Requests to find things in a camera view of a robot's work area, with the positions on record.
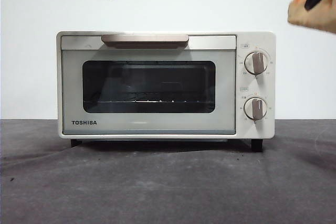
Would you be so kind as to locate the golden bread loaf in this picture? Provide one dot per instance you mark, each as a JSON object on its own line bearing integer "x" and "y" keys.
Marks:
{"x": 315, "y": 19}

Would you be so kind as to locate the cream Toshiba toaster oven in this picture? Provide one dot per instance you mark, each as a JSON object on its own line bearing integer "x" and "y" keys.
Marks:
{"x": 262, "y": 39}

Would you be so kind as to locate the cream brown oven knob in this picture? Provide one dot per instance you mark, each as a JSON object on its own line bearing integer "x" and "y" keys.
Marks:
{"x": 256, "y": 63}
{"x": 255, "y": 109}

